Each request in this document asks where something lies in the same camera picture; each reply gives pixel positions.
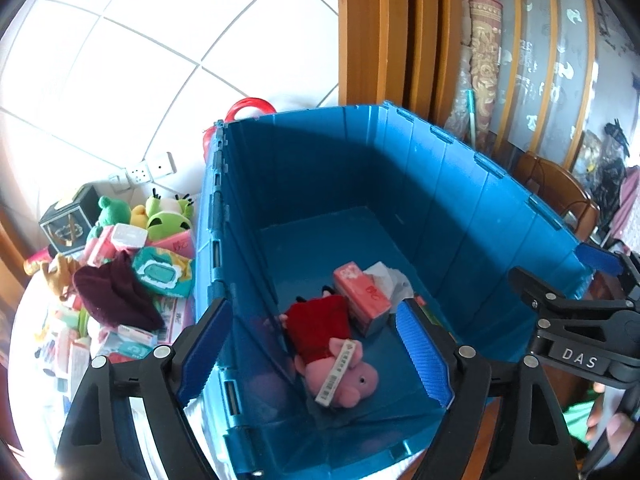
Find green handled stick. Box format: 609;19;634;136
465;89;479;144

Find black plastic bags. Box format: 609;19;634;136
595;120;633;226

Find dark green frog plush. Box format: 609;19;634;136
86;196;133;241

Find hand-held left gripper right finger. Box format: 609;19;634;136
395;299;576;480

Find person's right hand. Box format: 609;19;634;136
585;382;640;466

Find pink pig plush toy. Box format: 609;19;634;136
279;285;380;408

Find blue plastic storage container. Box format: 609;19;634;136
192;101;608;480

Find pink tissue pack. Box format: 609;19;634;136
332;262;393;337
145;231;196;261

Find black gift box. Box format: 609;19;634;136
39;183;104;256

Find maroon knit hat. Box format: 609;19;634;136
72;250;166;331

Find pink white small box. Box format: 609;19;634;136
109;223;148;251

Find green cloth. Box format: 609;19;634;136
562;402;601;453

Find light green frog plush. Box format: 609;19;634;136
131;189;196;241

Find brown plush toy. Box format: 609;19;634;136
40;254;81;301

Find patterned glass door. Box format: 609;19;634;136
480;0;606;171

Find pink cloth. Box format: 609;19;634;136
610;167;640;253

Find crumpled white plastic wrapper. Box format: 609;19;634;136
363;261;415;307

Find rolled patterned carpet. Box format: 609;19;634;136
445;0;507;146

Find teal wet wipes pack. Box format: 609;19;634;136
100;327;158;361

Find green wet wipes pack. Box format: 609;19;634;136
131;246;195;297

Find wooden door frame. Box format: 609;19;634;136
337;0;466;126

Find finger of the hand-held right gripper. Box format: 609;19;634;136
507;265;637;318
576;241;640;307

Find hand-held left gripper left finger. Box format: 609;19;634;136
54;298;235;480

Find pile of small packets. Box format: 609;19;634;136
30;280;197;396

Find wooden chair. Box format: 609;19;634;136
515;152;601;241

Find white wall socket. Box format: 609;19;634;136
108;152;177;193

